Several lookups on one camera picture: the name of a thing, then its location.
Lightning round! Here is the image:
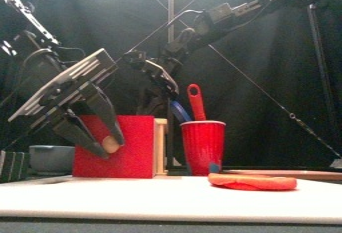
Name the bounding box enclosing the red front drawer with knob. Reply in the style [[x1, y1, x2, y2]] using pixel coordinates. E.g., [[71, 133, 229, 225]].
[[73, 114, 157, 179]]

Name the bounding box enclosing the grey bowl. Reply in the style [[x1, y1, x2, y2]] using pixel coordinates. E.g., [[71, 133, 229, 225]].
[[29, 144, 77, 175]]

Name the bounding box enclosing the wooden drawer cabinet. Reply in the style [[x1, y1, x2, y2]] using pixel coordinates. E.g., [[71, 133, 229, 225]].
[[153, 117, 170, 177]]

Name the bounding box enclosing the flat orange dough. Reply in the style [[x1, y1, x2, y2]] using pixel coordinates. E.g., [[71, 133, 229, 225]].
[[208, 172, 300, 192]]

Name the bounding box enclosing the red plastic cup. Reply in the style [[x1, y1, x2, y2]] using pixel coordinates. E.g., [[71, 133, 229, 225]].
[[180, 119, 228, 177]]

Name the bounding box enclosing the white cutting board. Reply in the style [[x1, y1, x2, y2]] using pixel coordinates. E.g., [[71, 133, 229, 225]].
[[0, 174, 342, 225]]

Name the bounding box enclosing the blue handled tool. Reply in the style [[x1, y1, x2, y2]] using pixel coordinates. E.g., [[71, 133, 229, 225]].
[[170, 99, 194, 124]]

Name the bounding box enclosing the red handled tool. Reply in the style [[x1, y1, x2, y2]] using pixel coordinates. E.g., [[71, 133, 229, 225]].
[[186, 83, 209, 122]]

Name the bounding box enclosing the plain diagonal brace wire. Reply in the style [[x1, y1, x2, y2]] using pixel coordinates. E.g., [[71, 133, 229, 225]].
[[126, 0, 226, 53]]

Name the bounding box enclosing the diagonal brace wire with turnbuckle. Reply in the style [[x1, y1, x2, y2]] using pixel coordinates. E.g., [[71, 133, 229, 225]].
[[130, 0, 342, 160]]

